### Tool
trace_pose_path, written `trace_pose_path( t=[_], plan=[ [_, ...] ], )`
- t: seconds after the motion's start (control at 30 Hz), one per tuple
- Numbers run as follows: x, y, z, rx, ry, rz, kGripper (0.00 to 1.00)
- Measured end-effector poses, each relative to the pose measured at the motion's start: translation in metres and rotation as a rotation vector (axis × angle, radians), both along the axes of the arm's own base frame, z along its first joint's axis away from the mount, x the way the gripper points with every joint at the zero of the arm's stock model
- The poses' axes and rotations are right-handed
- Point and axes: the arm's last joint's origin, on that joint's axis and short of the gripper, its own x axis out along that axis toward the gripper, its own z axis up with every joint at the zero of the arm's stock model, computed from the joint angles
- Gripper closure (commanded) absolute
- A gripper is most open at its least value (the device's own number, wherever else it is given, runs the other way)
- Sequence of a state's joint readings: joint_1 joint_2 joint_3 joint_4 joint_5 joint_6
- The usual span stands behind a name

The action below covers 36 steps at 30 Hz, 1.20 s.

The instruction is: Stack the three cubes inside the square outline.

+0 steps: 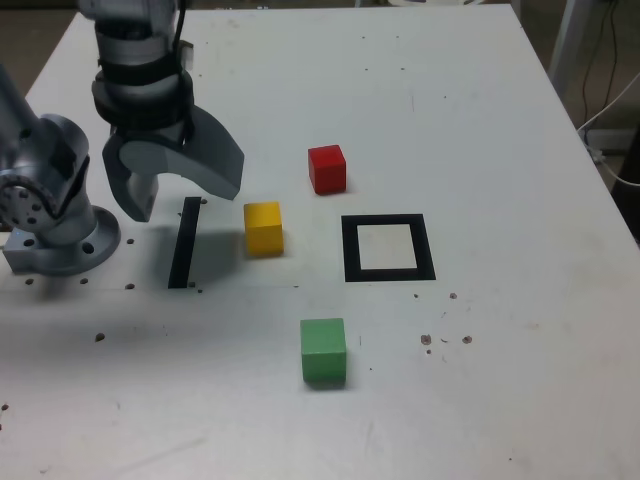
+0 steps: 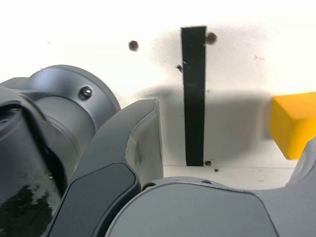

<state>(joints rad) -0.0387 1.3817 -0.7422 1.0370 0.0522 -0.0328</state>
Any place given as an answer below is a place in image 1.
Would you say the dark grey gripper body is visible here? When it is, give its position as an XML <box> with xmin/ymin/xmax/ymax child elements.
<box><xmin>110</xmin><ymin>124</ymin><xmax>183</xmax><ymax>147</ymax></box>

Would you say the thin black hanging cable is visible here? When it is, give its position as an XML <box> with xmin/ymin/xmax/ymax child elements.
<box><xmin>581</xmin><ymin>0</ymin><xmax>620</xmax><ymax>126</ymax></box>

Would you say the black tape square outline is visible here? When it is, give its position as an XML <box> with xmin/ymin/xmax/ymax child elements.
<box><xmin>340</xmin><ymin>213</ymin><xmax>437</xmax><ymax>283</ymax></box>

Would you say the white frame post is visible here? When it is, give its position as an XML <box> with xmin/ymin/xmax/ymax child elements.
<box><xmin>547</xmin><ymin>0</ymin><xmax>584</xmax><ymax>87</ymax></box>

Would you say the red cube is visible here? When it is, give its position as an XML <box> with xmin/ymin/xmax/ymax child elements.
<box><xmin>307</xmin><ymin>144</ymin><xmax>348</xmax><ymax>195</ymax></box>

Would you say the green cube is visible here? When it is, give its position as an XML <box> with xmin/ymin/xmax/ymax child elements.
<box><xmin>299</xmin><ymin>317</ymin><xmax>348</xmax><ymax>389</ymax></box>

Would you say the black tape strip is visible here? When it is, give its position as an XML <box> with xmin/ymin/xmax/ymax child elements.
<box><xmin>167</xmin><ymin>196</ymin><xmax>202</xmax><ymax>290</ymax></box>

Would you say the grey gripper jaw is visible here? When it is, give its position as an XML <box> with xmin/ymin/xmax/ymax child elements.
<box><xmin>101</xmin><ymin>136</ymin><xmax>161</xmax><ymax>222</ymax></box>
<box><xmin>119</xmin><ymin>104</ymin><xmax>247</xmax><ymax>203</ymax></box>

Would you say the yellow cube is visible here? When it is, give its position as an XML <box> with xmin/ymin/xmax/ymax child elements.
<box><xmin>243</xmin><ymin>201</ymin><xmax>285</xmax><ymax>258</ymax></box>

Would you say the white cable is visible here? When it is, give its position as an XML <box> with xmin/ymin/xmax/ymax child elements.
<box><xmin>578</xmin><ymin>72</ymin><xmax>640</xmax><ymax>187</ymax></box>

